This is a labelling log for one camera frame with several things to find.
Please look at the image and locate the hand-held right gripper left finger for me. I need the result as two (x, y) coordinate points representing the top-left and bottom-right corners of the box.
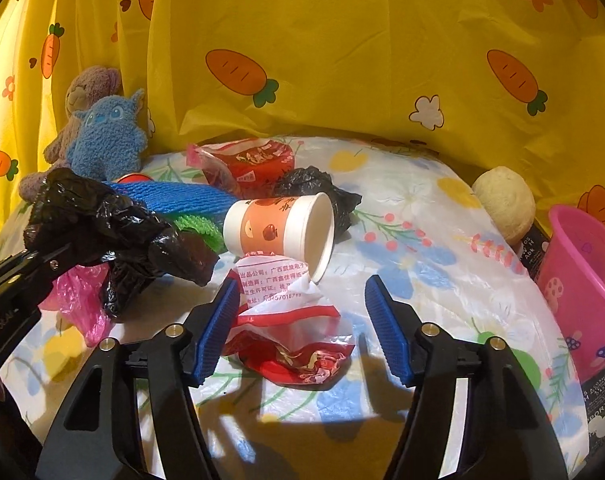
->
(35, 277), (240, 480)

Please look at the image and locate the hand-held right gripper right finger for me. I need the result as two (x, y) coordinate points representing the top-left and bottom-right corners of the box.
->
(365, 275), (571, 480)

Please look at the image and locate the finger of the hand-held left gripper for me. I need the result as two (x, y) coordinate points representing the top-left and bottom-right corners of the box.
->
(0, 244), (74, 313)

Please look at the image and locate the red and white wrapper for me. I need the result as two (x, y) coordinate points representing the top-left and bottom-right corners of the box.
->
(227, 255), (356, 386)

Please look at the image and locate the large black plastic bag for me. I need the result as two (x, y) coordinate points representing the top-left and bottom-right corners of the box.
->
(22, 167), (220, 318)

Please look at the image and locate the pink plastic bucket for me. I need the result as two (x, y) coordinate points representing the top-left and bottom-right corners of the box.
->
(535, 204), (605, 383)

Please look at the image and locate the pink plastic bag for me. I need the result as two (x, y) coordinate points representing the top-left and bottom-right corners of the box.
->
(40, 262), (116, 348)
(186, 144), (233, 191)

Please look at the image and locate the white floral sheet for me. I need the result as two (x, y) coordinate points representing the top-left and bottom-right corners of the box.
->
(0, 135), (598, 480)

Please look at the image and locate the green scrubber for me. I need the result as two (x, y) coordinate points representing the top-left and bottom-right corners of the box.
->
(170, 212), (226, 251)

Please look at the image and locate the orange and white paper cup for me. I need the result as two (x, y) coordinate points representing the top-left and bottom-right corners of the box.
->
(222, 191), (336, 281)

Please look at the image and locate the blue mesh cloth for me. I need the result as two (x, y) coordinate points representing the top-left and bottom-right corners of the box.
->
(102, 181), (243, 226)

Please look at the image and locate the blue plush toy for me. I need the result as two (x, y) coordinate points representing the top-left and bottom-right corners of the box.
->
(70, 89), (150, 183)

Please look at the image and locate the small black plastic bag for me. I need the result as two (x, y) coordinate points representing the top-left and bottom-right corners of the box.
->
(272, 166), (363, 231)

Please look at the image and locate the red snack wrapper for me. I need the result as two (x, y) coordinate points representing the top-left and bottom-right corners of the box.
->
(202, 137), (296, 200)

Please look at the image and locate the beige round plush ball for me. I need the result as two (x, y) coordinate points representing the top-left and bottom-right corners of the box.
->
(471, 166), (537, 247)

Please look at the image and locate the purple teddy bear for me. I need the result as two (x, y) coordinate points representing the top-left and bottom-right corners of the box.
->
(17, 65), (123, 201)

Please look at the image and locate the yellow carrot print curtain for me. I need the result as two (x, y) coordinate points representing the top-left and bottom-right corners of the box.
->
(0, 0), (605, 261)

